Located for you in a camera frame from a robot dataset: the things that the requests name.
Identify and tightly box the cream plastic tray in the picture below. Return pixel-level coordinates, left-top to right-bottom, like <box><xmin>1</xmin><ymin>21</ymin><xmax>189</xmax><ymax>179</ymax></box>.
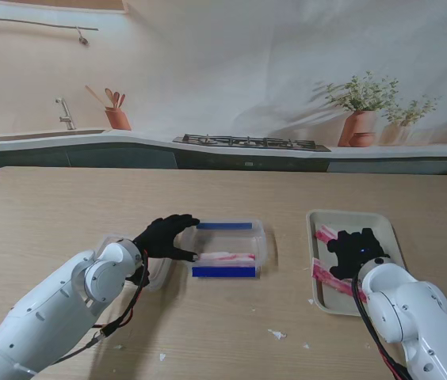
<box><xmin>305</xmin><ymin>209</ymin><xmax>409</xmax><ymax>317</ymax></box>

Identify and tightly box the stack of raw bacon slices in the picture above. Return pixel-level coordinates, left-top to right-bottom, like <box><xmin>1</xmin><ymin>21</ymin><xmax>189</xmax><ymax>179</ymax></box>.
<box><xmin>197</xmin><ymin>251</ymin><xmax>258</xmax><ymax>268</ymax></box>

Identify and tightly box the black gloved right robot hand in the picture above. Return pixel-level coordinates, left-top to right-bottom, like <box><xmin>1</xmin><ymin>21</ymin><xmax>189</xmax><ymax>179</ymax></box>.
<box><xmin>325</xmin><ymin>227</ymin><xmax>392</xmax><ymax>283</ymax></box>

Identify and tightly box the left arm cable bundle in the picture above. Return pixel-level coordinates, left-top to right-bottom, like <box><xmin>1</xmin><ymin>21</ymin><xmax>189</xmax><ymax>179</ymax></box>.
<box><xmin>52</xmin><ymin>253</ymin><xmax>151</xmax><ymax>367</ymax></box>

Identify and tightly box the clear lid with blue label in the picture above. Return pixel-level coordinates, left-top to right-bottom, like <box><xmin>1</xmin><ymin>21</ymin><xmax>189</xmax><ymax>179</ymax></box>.
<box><xmin>95</xmin><ymin>234</ymin><xmax>173</xmax><ymax>293</ymax></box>

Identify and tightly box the kitchen print backdrop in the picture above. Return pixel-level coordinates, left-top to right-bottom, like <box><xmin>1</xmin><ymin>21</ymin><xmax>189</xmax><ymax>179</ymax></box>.
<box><xmin>0</xmin><ymin>0</ymin><xmax>447</xmax><ymax>175</ymax></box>

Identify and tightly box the single raw bacon slice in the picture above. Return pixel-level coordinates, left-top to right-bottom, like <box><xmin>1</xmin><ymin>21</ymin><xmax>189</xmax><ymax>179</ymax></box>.
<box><xmin>311</xmin><ymin>256</ymin><xmax>367</xmax><ymax>304</ymax></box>
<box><xmin>313</xmin><ymin>224</ymin><xmax>340</xmax><ymax>243</ymax></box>

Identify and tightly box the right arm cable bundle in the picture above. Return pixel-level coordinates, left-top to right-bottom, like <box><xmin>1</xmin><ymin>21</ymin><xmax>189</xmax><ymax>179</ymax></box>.
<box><xmin>351</xmin><ymin>272</ymin><xmax>411</xmax><ymax>380</ymax></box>

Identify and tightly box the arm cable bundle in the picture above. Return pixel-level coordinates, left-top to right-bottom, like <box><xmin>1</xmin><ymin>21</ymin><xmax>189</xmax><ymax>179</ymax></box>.
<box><xmin>351</xmin><ymin>272</ymin><xmax>411</xmax><ymax>380</ymax></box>
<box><xmin>52</xmin><ymin>253</ymin><xmax>151</xmax><ymax>367</ymax></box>

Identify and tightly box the clear container with blue clips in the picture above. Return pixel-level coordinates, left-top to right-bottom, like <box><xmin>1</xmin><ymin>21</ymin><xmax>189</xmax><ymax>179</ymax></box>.
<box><xmin>179</xmin><ymin>217</ymin><xmax>269</xmax><ymax>280</ymax></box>

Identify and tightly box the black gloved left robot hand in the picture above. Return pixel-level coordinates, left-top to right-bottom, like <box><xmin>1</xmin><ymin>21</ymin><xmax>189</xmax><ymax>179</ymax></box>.
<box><xmin>134</xmin><ymin>213</ymin><xmax>202</xmax><ymax>264</ymax></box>

